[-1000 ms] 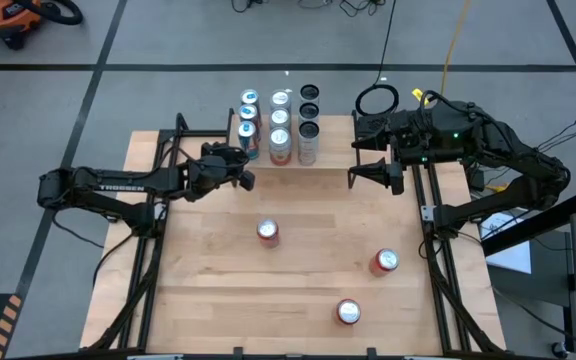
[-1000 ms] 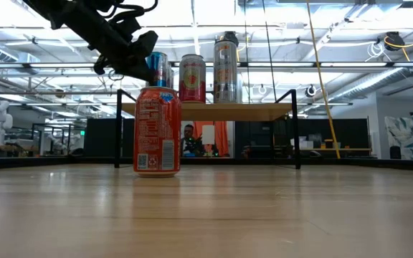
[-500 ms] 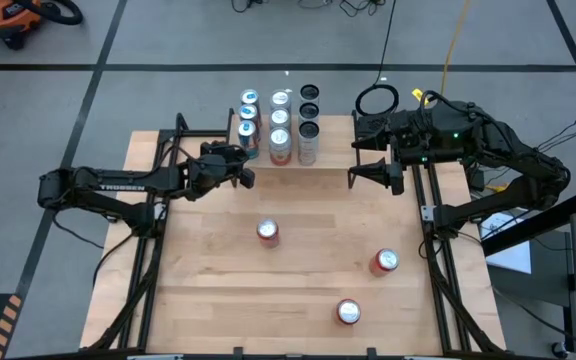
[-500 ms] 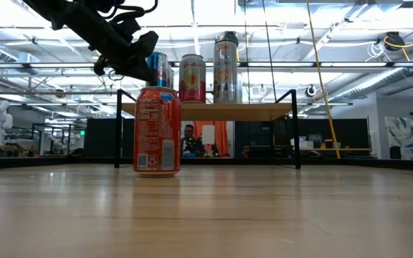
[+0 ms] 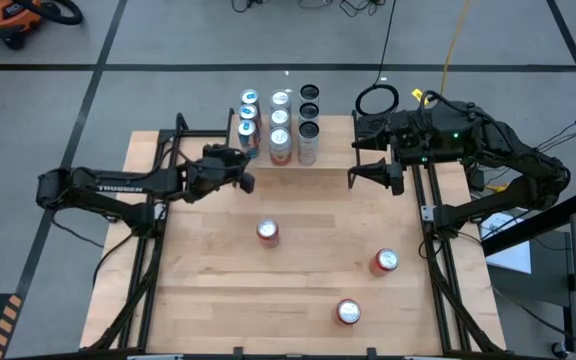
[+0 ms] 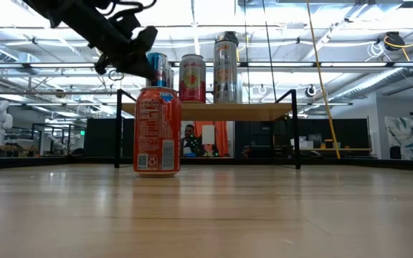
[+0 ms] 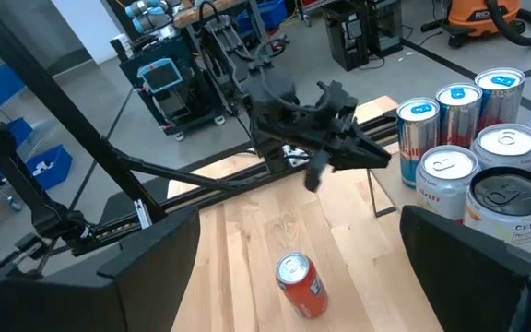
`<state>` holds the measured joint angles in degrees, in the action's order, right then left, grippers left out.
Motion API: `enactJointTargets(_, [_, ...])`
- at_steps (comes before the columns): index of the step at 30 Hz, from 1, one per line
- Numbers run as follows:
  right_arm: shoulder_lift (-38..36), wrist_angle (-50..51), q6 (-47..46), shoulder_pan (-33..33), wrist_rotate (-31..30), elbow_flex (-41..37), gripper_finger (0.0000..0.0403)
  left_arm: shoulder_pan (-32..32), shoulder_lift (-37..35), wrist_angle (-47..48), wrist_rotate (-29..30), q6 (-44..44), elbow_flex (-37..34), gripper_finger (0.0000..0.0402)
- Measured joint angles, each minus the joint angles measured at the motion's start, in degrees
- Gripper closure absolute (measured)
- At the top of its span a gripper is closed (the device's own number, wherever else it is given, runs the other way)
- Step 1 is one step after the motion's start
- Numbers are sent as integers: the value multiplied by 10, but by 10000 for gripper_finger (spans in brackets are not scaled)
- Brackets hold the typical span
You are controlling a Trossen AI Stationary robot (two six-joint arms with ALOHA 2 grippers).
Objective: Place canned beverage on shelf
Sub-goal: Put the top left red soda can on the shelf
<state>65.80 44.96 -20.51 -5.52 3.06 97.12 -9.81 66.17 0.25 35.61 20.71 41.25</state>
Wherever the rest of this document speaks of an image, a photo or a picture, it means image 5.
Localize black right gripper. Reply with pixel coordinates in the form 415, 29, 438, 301
346, 112, 424, 197

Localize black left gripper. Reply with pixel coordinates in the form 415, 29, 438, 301
185, 148, 257, 201

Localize blue silver Red Bull can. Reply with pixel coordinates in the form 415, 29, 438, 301
237, 118, 262, 160

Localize white red Spindrift can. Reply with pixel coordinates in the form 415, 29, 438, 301
269, 89, 293, 112
269, 107, 293, 130
268, 126, 293, 167

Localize orange red soda can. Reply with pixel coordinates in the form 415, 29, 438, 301
256, 217, 281, 250

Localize white Celsius can black lid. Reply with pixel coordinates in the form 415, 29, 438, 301
299, 83, 321, 106
297, 120, 321, 167
298, 101, 321, 124

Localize black perforated box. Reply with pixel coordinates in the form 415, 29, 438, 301
355, 110, 397, 135

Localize white paper sheet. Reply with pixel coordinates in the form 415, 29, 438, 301
480, 212, 533, 275

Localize black desk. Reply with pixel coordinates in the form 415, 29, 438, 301
481, 189, 576, 360

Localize orange shop vacuum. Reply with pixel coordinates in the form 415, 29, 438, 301
0, 0, 84, 50

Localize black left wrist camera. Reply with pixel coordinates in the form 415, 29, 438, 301
202, 143, 239, 161

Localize wooden shelf black metal frame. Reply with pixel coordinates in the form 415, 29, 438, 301
227, 107, 362, 190

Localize thin black cable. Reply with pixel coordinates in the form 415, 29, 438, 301
355, 0, 400, 117

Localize yellow cable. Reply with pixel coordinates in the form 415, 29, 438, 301
439, 0, 472, 96

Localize black floor cables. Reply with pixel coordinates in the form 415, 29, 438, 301
231, 0, 387, 17

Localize black aluminium rig frame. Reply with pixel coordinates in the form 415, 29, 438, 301
80, 112, 507, 360

